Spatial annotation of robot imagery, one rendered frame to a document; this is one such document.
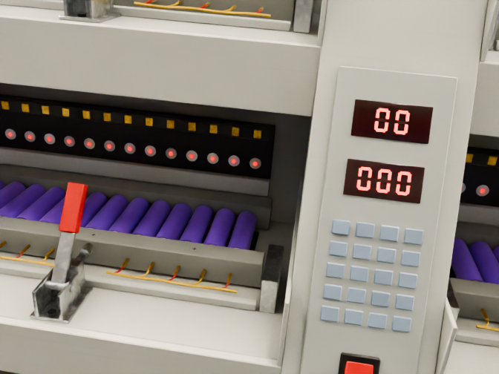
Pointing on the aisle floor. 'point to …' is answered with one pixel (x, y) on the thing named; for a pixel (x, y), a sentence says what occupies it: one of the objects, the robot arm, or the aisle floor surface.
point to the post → (377, 15)
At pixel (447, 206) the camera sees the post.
